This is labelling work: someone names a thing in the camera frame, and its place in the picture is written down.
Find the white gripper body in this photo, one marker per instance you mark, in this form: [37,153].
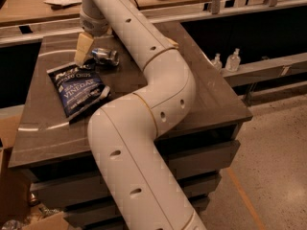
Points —
[93,25]

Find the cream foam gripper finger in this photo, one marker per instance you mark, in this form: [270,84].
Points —
[84,44]

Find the silver blue redbull can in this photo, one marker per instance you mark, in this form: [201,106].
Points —
[106,56]

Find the blue salt vinegar chip bag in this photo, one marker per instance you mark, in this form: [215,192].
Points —
[78,87]

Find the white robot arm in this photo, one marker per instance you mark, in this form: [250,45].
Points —
[121,133]

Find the brown yellow chip bag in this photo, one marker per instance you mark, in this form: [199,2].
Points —
[174,43]

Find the grey drawer cabinet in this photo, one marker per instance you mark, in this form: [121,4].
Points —
[56,156]

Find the clear bottle left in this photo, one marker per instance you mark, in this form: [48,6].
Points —
[216,62]

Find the clear bottle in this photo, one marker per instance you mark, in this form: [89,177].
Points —
[216,62]
[233,61]

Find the clear bottle right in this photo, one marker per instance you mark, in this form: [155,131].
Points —
[233,61]

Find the cardboard box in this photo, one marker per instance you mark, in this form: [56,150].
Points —
[15,200]

